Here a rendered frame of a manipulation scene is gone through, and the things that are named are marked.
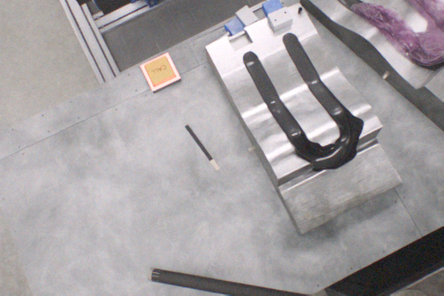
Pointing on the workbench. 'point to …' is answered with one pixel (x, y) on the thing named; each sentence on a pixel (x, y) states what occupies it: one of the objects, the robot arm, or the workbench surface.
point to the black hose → (166, 277)
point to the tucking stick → (202, 147)
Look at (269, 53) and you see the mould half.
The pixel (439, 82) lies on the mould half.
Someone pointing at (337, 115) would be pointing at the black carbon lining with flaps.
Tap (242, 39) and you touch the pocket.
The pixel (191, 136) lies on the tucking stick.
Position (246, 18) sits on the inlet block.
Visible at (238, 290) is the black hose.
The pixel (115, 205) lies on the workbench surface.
